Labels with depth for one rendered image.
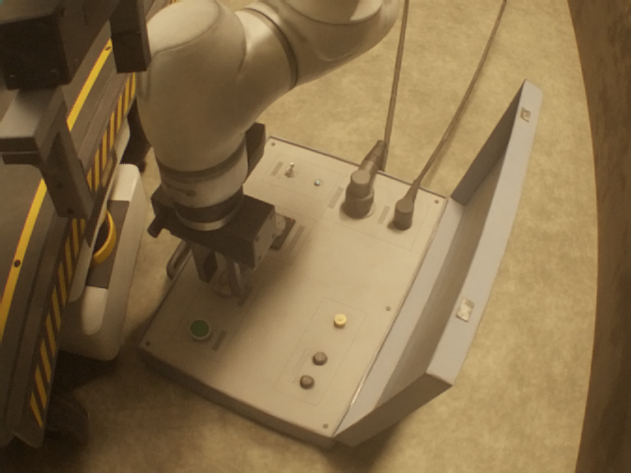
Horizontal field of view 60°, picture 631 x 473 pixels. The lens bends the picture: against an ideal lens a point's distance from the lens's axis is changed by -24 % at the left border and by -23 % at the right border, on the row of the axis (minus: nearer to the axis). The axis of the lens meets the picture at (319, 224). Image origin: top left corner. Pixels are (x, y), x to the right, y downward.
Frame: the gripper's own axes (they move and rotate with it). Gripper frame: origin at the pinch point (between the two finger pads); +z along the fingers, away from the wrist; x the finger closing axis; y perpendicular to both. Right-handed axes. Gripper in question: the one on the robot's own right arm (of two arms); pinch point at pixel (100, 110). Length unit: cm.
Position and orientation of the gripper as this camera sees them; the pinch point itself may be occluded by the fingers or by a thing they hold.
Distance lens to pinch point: 42.2
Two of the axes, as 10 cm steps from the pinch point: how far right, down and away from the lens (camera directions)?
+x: -0.8, 8.0, -5.9
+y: -10.0, -0.6, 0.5
